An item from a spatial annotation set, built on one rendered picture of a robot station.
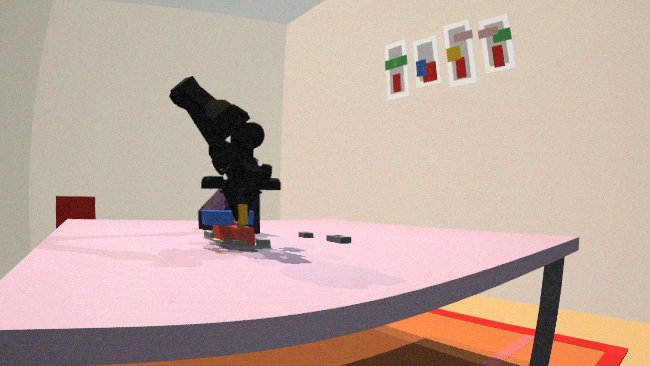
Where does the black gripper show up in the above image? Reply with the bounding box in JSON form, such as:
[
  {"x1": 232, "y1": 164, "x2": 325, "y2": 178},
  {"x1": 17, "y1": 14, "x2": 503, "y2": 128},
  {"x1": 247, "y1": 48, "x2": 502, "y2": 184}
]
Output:
[{"x1": 201, "y1": 152, "x2": 281, "y2": 221}]

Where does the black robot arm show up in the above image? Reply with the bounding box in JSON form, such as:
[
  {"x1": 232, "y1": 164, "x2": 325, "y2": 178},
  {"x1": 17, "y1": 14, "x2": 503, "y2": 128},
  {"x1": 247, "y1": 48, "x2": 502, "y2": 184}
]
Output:
[{"x1": 169, "y1": 76, "x2": 272, "y2": 185}]

